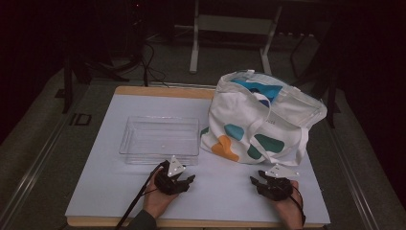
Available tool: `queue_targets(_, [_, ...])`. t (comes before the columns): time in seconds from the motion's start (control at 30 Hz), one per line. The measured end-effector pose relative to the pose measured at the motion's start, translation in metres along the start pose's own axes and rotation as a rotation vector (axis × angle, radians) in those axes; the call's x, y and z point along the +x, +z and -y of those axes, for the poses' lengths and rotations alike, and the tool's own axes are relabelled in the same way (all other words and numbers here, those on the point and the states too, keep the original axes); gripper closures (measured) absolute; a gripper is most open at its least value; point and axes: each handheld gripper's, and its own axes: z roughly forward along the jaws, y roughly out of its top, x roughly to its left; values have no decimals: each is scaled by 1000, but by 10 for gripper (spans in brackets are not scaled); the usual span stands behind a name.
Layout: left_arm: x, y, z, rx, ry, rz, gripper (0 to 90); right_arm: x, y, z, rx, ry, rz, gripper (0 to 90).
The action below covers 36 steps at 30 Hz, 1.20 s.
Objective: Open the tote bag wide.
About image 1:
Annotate black metal stand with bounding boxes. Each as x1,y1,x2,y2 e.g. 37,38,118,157
277,18,341,128

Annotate person's right hand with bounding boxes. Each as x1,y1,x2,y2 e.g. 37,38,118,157
271,181,305,230

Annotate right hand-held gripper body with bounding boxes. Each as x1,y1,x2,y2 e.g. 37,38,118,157
262,163,301,201

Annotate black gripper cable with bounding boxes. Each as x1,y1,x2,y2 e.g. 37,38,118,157
114,161,167,230
281,181,306,226

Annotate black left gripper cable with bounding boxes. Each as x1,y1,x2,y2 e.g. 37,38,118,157
114,161,167,230

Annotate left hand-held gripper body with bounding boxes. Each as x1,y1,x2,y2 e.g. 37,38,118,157
154,155,187,196

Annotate person's left hand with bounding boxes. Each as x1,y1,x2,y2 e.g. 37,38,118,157
142,185,180,219

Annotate black tripod stand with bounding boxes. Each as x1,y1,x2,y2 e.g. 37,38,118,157
61,0,151,114

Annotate clear plastic tray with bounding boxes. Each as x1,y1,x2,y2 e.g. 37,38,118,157
119,115,200,166

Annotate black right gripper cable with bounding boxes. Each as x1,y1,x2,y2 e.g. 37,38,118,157
281,181,306,226

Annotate black floor cables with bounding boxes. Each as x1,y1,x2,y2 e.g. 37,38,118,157
140,41,170,89

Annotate white desk frame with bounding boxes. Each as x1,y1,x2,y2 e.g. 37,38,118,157
190,0,283,80

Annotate white tote bag coloured blobs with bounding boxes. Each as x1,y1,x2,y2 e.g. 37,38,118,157
199,69,328,167

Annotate metal floor rail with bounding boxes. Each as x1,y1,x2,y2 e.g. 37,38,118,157
325,124,381,230
0,111,75,230

